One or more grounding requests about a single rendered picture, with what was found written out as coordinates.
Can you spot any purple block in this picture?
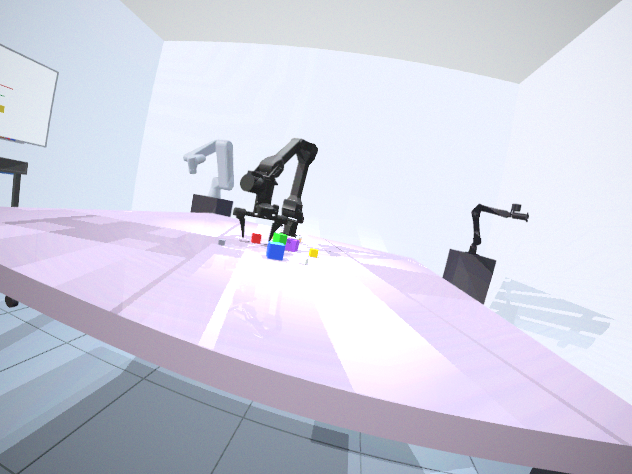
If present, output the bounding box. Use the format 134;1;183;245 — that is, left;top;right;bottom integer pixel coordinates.
285;238;300;252

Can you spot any blue block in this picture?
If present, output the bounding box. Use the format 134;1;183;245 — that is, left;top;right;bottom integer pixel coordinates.
266;241;285;261

